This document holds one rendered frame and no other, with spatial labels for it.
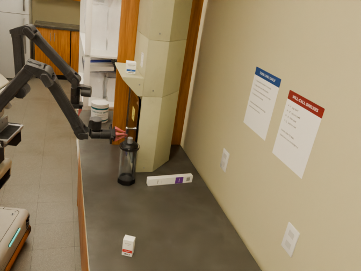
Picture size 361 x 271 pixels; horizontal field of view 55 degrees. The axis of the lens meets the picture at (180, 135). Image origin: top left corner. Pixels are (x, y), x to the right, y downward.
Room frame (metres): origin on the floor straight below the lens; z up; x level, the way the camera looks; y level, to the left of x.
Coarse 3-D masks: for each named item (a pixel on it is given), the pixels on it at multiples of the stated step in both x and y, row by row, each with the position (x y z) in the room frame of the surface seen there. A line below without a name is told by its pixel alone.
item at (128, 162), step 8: (120, 144) 1.65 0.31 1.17; (120, 152) 1.64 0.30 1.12; (128, 152) 1.62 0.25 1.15; (136, 152) 1.65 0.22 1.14; (120, 160) 1.63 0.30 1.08; (128, 160) 1.62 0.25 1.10; (120, 168) 1.63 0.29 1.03; (128, 168) 1.62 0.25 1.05; (120, 176) 1.62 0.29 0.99; (128, 176) 1.62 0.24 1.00
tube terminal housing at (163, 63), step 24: (144, 48) 1.84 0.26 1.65; (168, 48) 1.81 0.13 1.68; (144, 72) 1.79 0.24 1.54; (168, 72) 1.84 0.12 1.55; (144, 96) 1.78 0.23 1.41; (168, 96) 1.87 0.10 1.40; (144, 120) 1.78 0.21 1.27; (168, 120) 1.91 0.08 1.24; (144, 144) 1.78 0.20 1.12; (168, 144) 1.95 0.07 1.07; (144, 168) 1.79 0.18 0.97
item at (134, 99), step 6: (132, 90) 1.98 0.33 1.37; (132, 96) 1.96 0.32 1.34; (138, 96) 1.82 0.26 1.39; (132, 102) 1.95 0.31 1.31; (138, 102) 1.79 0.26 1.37; (132, 108) 1.93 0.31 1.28; (138, 108) 1.78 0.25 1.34; (138, 114) 1.77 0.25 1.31; (132, 120) 1.90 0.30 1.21; (138, 120) 1.77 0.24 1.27; (132, 126) 1.88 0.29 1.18; (132, 132) 1.87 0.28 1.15; (126, 138) 2.02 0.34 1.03
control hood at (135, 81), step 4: (116, 64) 1.98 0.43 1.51; (120, 64) 2.00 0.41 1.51; (124, 64) 2.01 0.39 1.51; (120, 68) 1.90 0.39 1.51; (124, 68) 1.91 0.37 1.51; (136, 68) 1.96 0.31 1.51; (120, 72) 1.82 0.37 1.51; (124, 72) 1.83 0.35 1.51; (136, 72) 1.87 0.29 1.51; (124, 76) 1.74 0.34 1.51; (128, 76) 1.76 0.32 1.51; (132, 76) 1.77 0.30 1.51; (136, 76) 1.78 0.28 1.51; (140, 76) 1.79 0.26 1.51; (124, 80) 1.73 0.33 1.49; (128, 80) 1.74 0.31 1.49; (132, 80) 1.75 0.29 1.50; (136, 80) 1.76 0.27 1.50; (140, 80) 1.76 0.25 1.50; (128, 84) 1.74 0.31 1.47; (132, 84) 1.75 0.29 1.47; (136, 84) 1.76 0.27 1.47; (140, 84) 1.76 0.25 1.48; (132, 88) 1.75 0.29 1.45; (136, 88) 1.76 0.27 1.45; (140, 88) 1.76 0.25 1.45; (136, 92) 1.76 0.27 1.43; (140, 92) 1.76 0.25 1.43
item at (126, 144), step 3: (129, 138) 1.65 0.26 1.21; (132, 138) 1.66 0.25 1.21; (123, 141) 1.66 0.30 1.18; (126, 141) 1.67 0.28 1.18; (129, 141) 1.65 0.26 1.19; (132, 141) 1.66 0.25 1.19; (123, 144) 1.64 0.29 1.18; (126, 144) 1.64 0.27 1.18; (129, 144) 1.64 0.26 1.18; (132, 144) 1.65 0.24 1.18; (135, 144) 1.65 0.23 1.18; (126, 147) 1.62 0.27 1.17; (129, 147) 1.62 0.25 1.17; (132, 147) 1.62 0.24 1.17; (135, 147) 1.64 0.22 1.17
